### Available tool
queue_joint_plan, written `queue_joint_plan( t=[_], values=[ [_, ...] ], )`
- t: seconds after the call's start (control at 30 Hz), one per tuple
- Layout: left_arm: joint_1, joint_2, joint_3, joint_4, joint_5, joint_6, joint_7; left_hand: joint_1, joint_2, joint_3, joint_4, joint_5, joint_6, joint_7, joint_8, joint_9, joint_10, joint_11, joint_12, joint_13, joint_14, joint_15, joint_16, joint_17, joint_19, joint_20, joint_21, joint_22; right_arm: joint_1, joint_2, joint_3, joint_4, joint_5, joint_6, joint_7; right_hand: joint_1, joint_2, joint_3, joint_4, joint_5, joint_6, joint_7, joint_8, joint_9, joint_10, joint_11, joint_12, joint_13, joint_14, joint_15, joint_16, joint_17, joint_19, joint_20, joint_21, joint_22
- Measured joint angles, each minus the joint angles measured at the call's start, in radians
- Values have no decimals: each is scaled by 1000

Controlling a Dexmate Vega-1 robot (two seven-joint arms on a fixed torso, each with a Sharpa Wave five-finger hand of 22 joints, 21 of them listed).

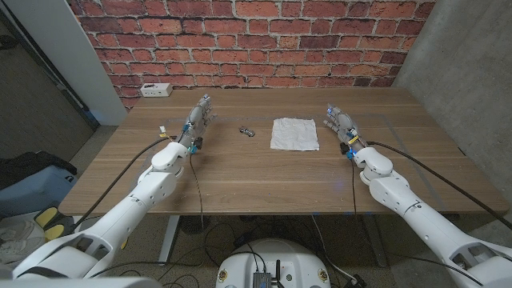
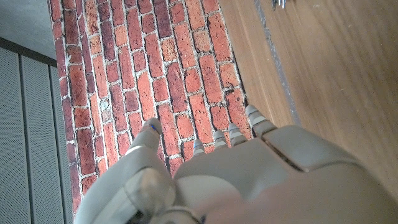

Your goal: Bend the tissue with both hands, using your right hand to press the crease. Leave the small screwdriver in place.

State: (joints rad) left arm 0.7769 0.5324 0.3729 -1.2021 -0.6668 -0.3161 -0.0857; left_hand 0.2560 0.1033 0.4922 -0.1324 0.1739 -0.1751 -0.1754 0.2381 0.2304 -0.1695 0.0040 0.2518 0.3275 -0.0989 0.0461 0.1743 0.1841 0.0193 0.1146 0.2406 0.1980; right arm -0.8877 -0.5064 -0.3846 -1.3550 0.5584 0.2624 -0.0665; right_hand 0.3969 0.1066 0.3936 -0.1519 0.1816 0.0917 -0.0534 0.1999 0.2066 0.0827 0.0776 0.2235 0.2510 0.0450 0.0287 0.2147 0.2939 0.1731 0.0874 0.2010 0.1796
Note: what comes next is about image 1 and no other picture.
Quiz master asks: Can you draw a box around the grey table leg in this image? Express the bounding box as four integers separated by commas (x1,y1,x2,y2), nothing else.
362,215,389,268

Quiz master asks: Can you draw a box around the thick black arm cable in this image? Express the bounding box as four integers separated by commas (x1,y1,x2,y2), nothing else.
70,137,174,234
366,141,512,231

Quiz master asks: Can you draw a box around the white sneaker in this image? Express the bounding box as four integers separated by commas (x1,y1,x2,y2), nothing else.
0,218,47,268

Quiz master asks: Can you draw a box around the blue-grey bag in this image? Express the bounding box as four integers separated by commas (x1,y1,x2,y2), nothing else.
0,164,78,219

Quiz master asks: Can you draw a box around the white tissue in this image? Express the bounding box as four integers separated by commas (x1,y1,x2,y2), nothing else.
270,118,321,152

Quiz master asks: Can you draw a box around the yellow and black foot pedal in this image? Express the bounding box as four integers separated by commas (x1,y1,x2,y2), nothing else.
33,206,76,243

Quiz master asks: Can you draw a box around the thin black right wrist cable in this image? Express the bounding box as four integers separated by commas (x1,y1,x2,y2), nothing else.
350,158,358,220

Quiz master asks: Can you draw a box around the white table leg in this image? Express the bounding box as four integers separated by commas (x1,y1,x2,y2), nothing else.
158,215,181,266

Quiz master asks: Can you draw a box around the small grey electronics box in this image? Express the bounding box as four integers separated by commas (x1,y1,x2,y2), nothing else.
252,271,273,288

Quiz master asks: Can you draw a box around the red brick printed backdrop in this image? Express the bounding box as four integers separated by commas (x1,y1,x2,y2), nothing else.
67,0,437,111

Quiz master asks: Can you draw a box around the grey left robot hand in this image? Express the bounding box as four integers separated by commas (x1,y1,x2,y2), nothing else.
177,94,218,153

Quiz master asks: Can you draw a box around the round black floor fan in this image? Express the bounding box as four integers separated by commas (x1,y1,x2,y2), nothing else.
178,215,211,235

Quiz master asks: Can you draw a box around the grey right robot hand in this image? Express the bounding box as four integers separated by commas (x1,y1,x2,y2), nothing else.
322,103,368,160

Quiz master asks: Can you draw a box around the thin black left wrist cable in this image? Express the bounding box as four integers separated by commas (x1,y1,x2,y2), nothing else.
189,153,205,233

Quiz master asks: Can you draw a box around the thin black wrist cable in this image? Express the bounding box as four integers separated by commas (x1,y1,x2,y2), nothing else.
189,153,205,233
350,158,358,220

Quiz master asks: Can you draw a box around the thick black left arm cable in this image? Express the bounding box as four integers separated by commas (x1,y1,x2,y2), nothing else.
70,137,174,234

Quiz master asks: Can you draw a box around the white power strip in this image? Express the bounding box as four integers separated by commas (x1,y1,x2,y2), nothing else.
140,82,174,98

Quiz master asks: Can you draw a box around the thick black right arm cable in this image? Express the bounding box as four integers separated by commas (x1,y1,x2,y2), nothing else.
366,141,512,231

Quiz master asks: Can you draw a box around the black cloth bundle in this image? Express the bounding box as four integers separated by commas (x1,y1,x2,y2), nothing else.
0,150,78,189

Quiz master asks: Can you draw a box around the black floor plug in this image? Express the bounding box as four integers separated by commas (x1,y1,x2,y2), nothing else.
344,274,367,288

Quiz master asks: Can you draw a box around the white robot torso base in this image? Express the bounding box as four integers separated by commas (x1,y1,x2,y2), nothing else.
215,238,332,288

